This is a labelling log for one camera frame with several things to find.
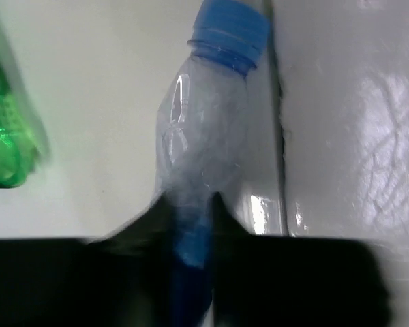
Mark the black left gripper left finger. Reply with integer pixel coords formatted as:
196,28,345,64
0,197,172,326

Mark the green plastic bottle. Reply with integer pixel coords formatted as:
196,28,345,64
0,23,51,189

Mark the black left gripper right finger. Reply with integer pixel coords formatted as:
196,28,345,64
211,193,395,326

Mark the crushed bottle blue label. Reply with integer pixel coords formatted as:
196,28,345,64
156,1,269,326

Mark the white taped cover sheet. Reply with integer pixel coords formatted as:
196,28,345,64
269,0,409,243

